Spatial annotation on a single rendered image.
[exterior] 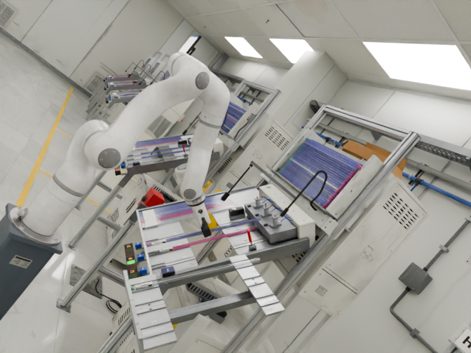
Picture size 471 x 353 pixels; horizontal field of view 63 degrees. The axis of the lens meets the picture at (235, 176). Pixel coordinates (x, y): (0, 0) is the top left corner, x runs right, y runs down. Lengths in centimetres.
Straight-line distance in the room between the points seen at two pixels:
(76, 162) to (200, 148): 44
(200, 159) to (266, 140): 173
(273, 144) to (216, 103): 180
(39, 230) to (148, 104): 55
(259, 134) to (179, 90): 187
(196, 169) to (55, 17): 893
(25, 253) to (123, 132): 51
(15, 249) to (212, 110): 81
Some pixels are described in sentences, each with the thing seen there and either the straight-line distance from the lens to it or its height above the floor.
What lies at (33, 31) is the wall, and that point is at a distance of 1025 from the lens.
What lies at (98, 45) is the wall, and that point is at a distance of 1017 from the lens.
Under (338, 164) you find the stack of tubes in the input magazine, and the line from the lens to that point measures 192.
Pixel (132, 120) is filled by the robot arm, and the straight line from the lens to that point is 132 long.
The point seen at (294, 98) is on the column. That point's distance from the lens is 513.
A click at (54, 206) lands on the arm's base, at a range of 140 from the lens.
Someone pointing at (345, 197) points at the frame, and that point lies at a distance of 178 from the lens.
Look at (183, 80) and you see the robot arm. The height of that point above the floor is 140.
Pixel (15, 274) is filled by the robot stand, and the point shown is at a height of 56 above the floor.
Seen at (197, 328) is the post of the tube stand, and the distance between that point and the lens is 148.
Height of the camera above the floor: 135
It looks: 3 degrees down
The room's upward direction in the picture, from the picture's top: 40 degrees clockwise
